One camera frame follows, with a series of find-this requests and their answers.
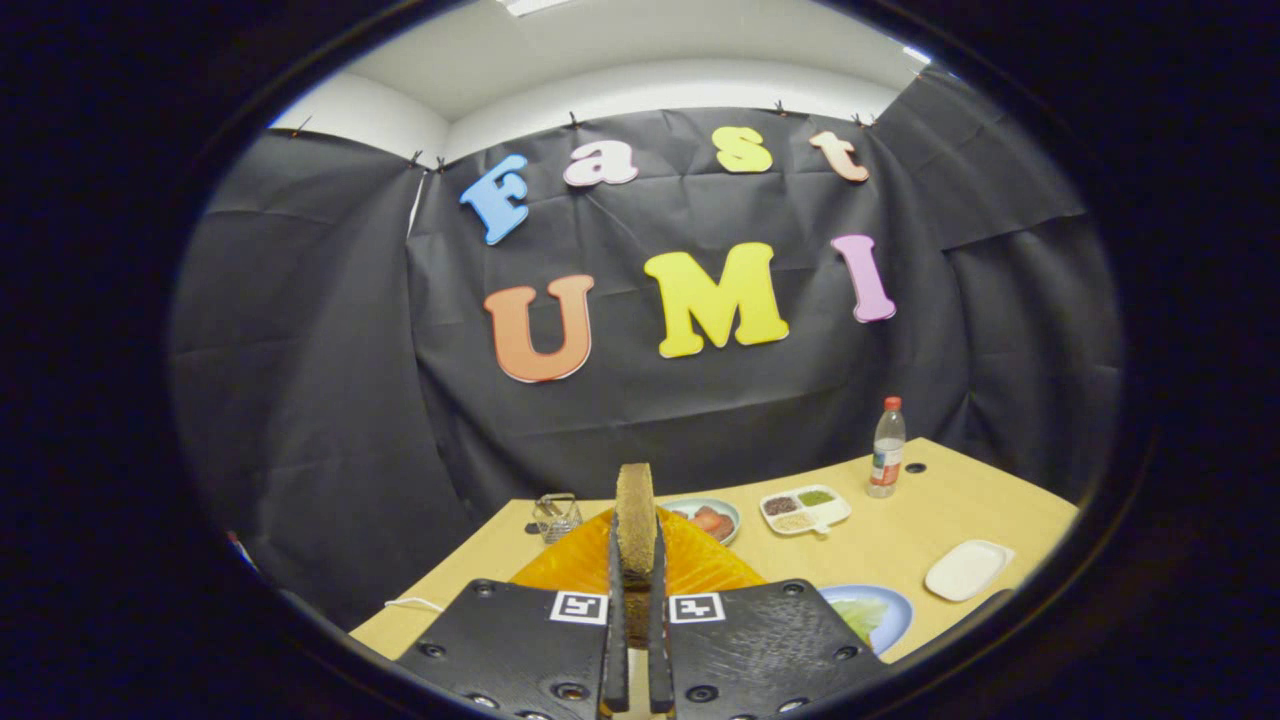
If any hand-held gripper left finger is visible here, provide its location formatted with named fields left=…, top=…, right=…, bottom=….
left=393, top=507, right=631, bottom=720

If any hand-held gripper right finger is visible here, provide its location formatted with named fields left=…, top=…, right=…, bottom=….
left=647, top=507, right=893, bottom=720

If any brown bread slice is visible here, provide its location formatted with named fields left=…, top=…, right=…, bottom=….
left=614, top=462, right=658, bottom=651

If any green lettuce leaf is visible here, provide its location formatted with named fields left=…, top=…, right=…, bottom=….
left=825, top=597, right=891, bottom=646

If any pale green round plate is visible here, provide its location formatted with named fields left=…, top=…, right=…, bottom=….
left=660, top=497, right=742, bottom=547

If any white divided condiment dish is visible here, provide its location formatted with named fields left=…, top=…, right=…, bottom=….
left=758, top=484, right=853, bottom=538

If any blue round plate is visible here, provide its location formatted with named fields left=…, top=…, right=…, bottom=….
left=815, top=584, right=914, bottom=658

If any clear red-capped water bottle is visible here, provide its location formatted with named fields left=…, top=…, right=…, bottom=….
left=866, top=396, right=907, bottom=499

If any white rectangular plate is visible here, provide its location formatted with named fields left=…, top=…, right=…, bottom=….
left=923, top=539, right=1015, bottom=603

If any metal wire basket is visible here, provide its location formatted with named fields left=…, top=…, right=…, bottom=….
left=527, top=492, right=584, bottom=545

